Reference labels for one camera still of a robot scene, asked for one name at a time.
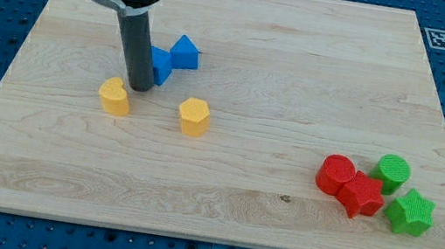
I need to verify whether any yellow hexagon block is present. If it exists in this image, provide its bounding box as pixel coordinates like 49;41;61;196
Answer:
178;97;211;138

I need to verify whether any blue triangle block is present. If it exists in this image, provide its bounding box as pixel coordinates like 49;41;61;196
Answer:
170;35;199;70

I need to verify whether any light wooden board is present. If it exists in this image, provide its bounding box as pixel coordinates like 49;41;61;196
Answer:
0;0;445;249

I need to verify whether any blue cube block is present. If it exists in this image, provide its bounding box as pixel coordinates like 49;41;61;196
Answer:
151;46;172;86

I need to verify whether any yellow heart block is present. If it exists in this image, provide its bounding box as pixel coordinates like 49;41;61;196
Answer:
98;77;130;116

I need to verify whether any red cylinder block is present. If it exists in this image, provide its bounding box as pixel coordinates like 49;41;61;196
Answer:
315;154;357;196

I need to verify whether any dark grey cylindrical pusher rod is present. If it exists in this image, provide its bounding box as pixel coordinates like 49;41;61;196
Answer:
117;11;155;92

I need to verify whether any red star block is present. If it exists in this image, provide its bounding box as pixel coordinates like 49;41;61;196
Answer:
336;170;384;218

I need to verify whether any green cylinder block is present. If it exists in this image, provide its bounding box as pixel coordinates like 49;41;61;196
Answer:
369;154;411;195

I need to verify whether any green star block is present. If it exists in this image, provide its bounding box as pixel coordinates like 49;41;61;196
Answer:
384;188;436;238

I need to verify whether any white fiducial marker tag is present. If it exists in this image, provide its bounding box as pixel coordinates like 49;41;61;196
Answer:
424;27;445;51

